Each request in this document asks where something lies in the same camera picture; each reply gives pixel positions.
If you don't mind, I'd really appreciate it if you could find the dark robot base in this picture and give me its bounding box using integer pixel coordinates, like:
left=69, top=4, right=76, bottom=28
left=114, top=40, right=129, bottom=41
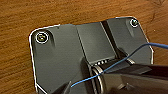
left=28, top=15, right=155, bottom=94

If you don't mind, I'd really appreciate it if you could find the blue cable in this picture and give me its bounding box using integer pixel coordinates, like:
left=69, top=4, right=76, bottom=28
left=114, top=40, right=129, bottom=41
left=70, top=42, right=168, bottom=88

